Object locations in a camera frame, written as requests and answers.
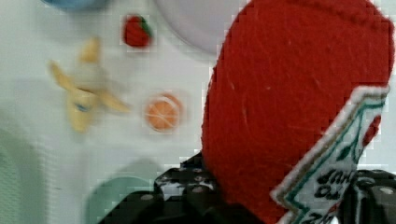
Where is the green metal cup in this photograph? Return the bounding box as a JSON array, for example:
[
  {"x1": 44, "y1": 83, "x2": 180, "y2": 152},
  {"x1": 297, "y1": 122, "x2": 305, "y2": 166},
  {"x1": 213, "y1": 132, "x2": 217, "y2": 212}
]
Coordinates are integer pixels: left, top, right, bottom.
[{"x1": 84, "y1": 176, "x2": 158, "y2": 224}]

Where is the blue bowl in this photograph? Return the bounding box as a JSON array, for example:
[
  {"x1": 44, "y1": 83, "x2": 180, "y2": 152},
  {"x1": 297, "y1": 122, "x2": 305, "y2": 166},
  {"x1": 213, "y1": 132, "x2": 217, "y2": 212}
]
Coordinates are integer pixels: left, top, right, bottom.
[{"x1": 42, "y1": 0, "x2": 108, "y2": 10}]

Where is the red toy strawberry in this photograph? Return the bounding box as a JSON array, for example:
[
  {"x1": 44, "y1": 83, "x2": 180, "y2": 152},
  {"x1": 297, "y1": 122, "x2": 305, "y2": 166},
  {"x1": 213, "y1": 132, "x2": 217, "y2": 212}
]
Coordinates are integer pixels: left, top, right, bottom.
[{"x1": 122, "y1": 14, "x2": 152, "y2": 49}]

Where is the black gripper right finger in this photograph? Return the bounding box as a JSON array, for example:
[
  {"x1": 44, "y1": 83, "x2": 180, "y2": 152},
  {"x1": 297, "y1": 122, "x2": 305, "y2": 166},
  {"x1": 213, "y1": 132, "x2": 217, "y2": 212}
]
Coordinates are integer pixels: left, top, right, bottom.
[{"x1": 337, "y1": 170, "x2": 396, "y2": 224}]

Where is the peeled toy banana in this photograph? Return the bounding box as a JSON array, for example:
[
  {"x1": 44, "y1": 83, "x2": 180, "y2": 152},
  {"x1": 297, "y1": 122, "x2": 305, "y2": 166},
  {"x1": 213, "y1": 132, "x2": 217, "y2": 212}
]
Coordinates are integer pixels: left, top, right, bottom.
[{"x1": 49, "y1": 37, "x2": 130, "y2": 133}]

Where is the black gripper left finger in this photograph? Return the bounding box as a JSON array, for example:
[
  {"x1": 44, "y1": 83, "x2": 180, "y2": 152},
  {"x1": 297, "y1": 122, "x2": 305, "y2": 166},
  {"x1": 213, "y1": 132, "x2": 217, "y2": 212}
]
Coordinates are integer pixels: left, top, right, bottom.
[{"x1": 98, "y1": 153, "x2": 265, "y2": 224}]

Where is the lavender oval plate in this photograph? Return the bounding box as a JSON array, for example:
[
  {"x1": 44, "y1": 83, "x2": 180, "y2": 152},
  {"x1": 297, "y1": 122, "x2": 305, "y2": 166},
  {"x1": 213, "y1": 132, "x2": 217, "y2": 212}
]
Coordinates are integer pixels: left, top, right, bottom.
[{"x1": 153, "y1": 0, "x2": 250, "y2": 56}]

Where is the red plush ketchup bottle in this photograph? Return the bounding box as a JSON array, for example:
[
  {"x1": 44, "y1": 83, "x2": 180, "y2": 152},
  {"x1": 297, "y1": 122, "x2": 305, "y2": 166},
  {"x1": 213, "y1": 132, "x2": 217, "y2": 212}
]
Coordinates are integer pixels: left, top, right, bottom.
[{"x1": 202, "y1": 0, "x2": 395, "y2": 224}]

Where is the toy orange half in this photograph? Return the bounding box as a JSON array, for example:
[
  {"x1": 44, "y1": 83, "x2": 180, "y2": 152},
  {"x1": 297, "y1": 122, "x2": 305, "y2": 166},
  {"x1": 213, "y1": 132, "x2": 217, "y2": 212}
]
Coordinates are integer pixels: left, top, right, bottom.
[{"x1": 144, "y1": 93, "x2": 183, "y2": 133}]

